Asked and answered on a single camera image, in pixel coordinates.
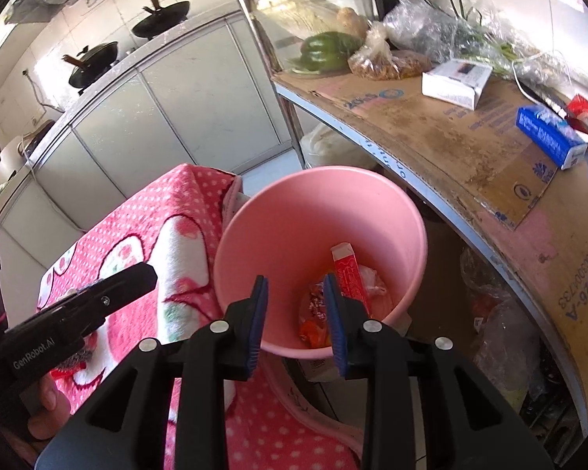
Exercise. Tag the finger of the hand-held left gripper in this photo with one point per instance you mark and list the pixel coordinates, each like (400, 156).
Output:
(122, 284)

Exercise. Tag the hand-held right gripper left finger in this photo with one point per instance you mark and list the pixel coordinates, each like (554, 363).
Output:
(257, 323)

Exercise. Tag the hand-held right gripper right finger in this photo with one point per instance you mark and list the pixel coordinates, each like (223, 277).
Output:
(335, 323)

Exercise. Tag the orange plastic wrapper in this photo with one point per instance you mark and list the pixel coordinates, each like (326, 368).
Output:
(311, 337)

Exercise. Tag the red snack wrapper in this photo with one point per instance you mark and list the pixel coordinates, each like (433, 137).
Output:
(313, 303)

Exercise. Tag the red and white medicine box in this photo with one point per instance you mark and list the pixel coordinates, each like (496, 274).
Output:
(350, 274)

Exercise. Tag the clear plastic bag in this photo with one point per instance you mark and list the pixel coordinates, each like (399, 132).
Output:
(504, 342)
(373, 281)

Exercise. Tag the pink plastic bucket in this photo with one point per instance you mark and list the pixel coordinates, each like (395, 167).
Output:
(299, 215)

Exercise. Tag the person's left hand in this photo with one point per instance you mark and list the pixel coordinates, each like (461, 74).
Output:
(51, 399)

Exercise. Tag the pink polka dot blanket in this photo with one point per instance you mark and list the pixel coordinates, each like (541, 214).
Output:
(176, 196)

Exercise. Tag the dark electric cooker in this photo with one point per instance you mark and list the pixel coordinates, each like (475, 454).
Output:
(39, 137)

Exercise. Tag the crumpled clear plastic bag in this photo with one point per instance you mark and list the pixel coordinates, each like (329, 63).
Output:
(504, 342)

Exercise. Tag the white rice cooker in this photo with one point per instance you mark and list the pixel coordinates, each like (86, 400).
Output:
(0, 161)

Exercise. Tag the large white sack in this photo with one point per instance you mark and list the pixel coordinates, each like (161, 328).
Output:
(328, 147)

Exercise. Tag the grey kitchen counter cabinet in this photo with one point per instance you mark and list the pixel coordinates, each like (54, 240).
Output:
(176, 107)

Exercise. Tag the metal shelf rack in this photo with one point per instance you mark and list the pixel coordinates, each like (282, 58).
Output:
(353, 125)

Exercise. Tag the cardboard sheet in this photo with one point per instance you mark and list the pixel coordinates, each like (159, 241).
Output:
(446, 137)

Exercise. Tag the black wok with lid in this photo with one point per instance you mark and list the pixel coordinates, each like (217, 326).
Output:
(90, 66)

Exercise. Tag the bag of nuts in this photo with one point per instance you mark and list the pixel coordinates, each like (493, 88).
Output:
(387, 61)

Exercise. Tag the small white box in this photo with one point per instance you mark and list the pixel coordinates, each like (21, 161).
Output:
(453, 83)

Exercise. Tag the green bell pepper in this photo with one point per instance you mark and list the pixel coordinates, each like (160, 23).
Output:
(328, 51)

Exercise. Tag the potato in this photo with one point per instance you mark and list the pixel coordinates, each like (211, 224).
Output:
(353, 19)

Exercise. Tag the clear bag of greens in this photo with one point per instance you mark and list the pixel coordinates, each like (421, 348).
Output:
(426, 27)

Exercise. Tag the green scallions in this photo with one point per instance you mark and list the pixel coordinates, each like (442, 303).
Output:
(490, 44)

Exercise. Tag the red pack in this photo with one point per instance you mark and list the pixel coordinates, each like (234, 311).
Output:
(585, 112)

